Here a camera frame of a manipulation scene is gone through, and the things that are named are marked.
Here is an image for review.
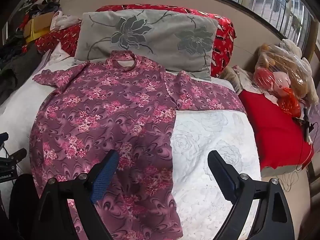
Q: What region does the plain red cloth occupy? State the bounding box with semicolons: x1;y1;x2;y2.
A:
237;90;314;172

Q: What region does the black clamp mount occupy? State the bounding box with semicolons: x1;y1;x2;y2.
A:
292;107;318;143

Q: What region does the dark green cloth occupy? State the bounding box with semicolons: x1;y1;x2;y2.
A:
0;42;43;105

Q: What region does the beige floral cloth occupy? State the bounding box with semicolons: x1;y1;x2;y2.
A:
220;65;256;96

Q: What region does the grey floral pillow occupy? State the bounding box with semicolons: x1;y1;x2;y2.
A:
74;9;219;81

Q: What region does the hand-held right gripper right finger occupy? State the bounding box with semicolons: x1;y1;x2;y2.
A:
207;150;295;240

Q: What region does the white embossed quilt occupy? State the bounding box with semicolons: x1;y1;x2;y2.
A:
0;55;263;240

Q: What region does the thin orange cable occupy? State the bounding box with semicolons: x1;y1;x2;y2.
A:
296;130;315;172

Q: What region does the window with metal grille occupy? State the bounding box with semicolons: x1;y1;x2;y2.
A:
200;0;313;38

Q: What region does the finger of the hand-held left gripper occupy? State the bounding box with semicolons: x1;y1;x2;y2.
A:
6;148;27;164

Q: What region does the red patterned pillow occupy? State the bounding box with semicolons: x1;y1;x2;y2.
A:
35;4;237;78

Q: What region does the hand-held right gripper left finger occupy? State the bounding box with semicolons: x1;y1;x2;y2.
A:
31;149;120;240

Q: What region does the plastic bag of stuffed toys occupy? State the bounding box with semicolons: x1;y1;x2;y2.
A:
254;39;317;117

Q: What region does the white plastic bag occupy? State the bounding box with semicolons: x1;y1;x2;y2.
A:
51;11;82;30

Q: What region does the brown cardboard box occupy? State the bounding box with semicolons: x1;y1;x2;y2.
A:
31;11;57;33

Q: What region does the pile of mixed clothes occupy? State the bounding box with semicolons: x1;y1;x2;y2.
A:
15;0;62;19

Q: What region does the pink floral shirt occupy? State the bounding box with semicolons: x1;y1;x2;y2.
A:
29;50;248;240

